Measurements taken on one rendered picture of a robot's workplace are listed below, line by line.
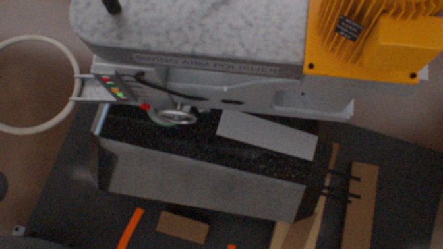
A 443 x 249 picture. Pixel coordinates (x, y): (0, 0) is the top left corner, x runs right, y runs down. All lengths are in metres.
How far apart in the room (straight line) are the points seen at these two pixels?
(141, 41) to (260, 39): 0.31
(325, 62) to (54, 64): 2.40
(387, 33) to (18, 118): 2.68
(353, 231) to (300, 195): 0.79
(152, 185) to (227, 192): 0.37
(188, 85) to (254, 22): 0.39
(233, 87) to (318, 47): 0.38
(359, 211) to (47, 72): 2.27
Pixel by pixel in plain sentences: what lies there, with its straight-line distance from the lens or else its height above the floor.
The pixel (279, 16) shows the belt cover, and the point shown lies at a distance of 1.15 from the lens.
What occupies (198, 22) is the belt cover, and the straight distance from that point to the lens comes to 1.15.
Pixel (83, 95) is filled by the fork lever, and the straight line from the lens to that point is 2.03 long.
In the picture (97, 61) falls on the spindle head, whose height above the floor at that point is 1.52.
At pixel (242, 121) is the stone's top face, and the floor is 0.80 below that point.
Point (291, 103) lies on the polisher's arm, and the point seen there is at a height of 1.22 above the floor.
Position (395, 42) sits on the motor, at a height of 1.94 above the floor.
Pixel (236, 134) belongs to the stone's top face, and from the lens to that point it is 1.92.
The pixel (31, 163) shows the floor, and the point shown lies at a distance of 3.05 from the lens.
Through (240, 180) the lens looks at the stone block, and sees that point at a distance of 1.93.
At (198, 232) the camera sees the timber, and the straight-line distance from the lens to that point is 2.55.
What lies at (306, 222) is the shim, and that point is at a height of 0.22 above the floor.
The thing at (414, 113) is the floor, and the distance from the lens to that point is 3.00.
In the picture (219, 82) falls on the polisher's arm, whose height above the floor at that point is 1.38.
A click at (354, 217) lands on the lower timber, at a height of 0.09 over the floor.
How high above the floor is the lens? 2.68
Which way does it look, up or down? 75 degrees down
